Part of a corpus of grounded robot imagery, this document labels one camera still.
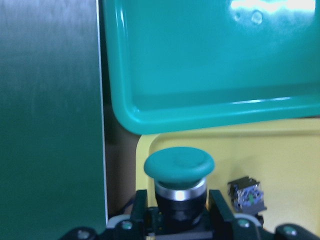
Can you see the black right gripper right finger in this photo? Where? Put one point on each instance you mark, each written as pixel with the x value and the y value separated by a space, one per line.
pixel 221 217

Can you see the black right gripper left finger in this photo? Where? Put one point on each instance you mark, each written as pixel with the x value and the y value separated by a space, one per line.
pixel 140 216

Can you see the green push button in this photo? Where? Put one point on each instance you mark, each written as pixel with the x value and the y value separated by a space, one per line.
pixel 180 183

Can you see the yellow plastic tray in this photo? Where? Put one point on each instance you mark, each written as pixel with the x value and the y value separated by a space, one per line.
pixel 283 155

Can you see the green conveyor belt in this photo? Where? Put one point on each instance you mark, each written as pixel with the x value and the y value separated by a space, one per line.
pixel 52 152

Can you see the green plastic tray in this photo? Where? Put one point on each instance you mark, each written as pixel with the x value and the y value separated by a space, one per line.
pixel 178 65

